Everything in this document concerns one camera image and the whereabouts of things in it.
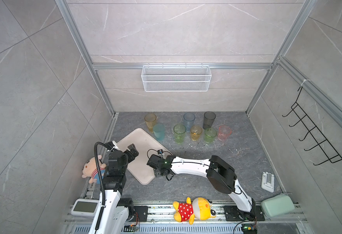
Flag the beige plastic tray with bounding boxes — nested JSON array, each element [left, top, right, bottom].
[[117, 128, 169, 185]]

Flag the tall amber plastic cup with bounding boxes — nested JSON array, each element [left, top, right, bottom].
[[144, 113, 157, 133]]

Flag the tall green plastic cup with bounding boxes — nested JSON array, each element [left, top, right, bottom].
[[173, 124, 186, 144]]

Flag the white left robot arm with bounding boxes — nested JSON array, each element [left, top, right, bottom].
[[89, 141, 139, 234]]

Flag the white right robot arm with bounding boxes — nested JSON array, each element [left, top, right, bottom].
[[147, 154, 256, 221]]

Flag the pink boy plush doll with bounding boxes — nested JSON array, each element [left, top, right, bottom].
[[82, 155, 106, 184]]

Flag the teal plastic cup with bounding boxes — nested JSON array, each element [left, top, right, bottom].
[[153, 123, 165, 141]]

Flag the short amber plastic cup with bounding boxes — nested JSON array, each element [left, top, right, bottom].
[[190, 125, 203, 141]]

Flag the blue plastic cup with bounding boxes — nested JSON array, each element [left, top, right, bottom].
[[183, 112, 195, 132]]

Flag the white digital timer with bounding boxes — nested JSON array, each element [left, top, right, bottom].
[[71, 199, 99, 217]]

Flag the yellow bear plush toy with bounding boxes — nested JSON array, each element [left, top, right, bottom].
[[172, 197, 216, 225]]

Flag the short green plastic cup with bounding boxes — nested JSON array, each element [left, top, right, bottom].
[[204, 128, 217, 143]]

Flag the dark grey plastic cup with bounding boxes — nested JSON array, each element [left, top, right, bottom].
[[203, 111, 216, 130]]

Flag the pink plastic cup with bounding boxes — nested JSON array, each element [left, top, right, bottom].
[[217, 125, 232, 141]]

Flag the mint green pouch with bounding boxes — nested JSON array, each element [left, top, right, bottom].
[[261, 194, 295, 217]]

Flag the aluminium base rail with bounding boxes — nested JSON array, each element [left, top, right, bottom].
[[64, 201, 309, 226]]

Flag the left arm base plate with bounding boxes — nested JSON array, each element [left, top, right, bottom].
[[127, 206, 149, 222]]

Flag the white wire mesh basket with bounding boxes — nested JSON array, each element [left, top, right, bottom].
[[141, 65, 212, 92]]

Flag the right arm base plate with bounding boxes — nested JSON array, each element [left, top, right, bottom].
[[223, 206, 265, 221]]

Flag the black wire hook rack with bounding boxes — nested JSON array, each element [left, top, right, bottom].
[[282, 87, 342, 166]]

